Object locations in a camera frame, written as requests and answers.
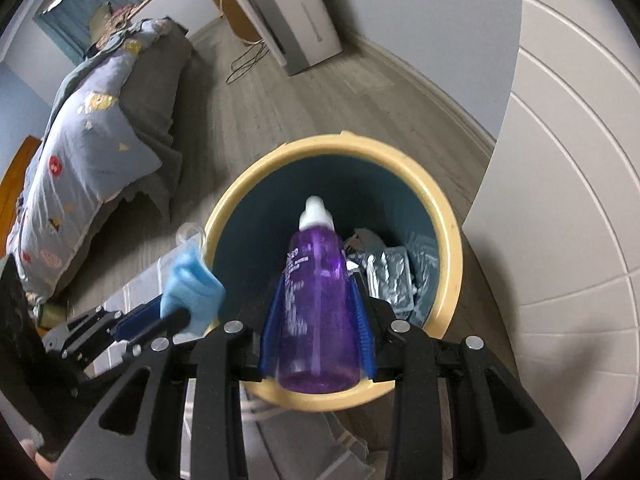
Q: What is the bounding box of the teal bin with yellow rim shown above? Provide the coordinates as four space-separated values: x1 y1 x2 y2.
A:
204 131 465 414

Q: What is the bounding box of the white air purifier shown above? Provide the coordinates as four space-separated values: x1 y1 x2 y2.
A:
209 0 344 77

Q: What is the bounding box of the person's left hand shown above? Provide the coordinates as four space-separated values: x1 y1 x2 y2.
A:
20 439 56 478

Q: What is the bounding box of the grey checked mat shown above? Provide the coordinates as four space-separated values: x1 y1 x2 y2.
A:
82 272 374 480

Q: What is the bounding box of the purple bottle with white cap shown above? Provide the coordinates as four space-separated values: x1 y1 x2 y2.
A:
272 195 364 395

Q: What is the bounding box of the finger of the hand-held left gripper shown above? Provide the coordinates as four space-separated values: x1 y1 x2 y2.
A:
42 294 167 362
120 306 194 357

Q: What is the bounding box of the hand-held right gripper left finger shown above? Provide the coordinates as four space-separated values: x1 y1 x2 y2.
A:
52 272 291 480

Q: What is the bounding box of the printed blue blanket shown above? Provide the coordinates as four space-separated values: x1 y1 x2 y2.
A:
5 17 169 302

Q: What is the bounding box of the pale green box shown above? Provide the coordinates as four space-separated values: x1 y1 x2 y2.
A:
38 303 69 331

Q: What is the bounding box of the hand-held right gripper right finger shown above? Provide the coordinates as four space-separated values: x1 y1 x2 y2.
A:
349 280 584 480

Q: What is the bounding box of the silver foil packet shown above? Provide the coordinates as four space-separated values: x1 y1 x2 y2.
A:
364 249 417 312
405 232 441 322

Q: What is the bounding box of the yellow cable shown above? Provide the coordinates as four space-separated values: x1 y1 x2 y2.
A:
214 0 262 44

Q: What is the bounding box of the wooden cabinet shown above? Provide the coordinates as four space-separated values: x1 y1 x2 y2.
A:
199 0 264 46

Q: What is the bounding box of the black cable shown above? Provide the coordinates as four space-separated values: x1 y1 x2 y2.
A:
225 42 271 84

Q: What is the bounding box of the wooden bed headboard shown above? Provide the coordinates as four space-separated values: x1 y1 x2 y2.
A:
0 135 44 212

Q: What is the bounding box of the white panelled door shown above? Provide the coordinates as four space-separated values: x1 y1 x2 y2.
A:
457 0 640 443

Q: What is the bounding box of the light blue cloth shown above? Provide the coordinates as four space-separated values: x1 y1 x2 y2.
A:
159 222 226 337

